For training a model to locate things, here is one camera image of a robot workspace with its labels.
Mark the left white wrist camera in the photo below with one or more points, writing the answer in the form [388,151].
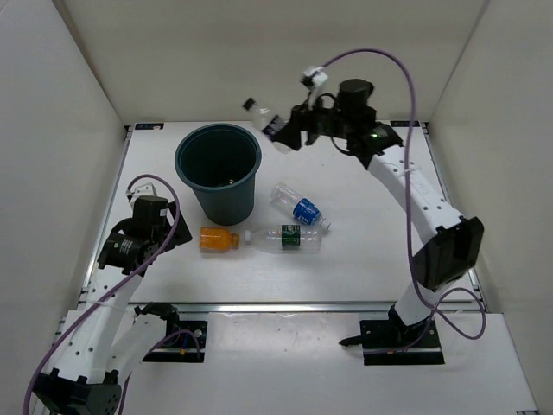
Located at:
[147,189]

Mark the clear bottle black label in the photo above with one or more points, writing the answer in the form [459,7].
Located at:
[267,122]

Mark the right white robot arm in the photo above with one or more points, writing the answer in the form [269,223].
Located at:
[450,241]

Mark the clear bottle blue label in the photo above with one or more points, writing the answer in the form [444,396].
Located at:
[298,207]

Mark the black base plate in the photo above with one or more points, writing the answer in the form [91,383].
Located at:
[382,346]
[187,344]

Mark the left black corner label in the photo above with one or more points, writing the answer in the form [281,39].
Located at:
[148,126]

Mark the right black corner label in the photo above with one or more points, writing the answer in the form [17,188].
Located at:
[403,124]

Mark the black corner label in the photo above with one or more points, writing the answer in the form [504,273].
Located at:
[403,124]
[148,126]

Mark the orange plastic bottle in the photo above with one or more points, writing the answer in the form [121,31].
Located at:
[218,239]

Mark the dark teal plastic bin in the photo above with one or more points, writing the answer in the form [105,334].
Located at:
[212,154]

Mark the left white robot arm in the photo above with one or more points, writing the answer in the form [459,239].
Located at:
[92,366]

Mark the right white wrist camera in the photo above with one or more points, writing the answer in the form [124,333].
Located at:
[314,79]

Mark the clear bottle green label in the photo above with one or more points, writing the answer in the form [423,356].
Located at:
[284,239]

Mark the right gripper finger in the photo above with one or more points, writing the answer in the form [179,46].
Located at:
[289,133]
[310,137]

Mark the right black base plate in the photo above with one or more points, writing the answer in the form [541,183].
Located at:
[382,346]

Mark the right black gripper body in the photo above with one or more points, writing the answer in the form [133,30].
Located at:
[333,124]

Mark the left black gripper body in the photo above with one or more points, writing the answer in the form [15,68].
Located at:
[163,233]

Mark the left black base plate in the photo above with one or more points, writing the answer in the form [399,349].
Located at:
[187,344]

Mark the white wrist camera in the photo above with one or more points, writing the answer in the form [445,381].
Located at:
[314,79]
[147,189]

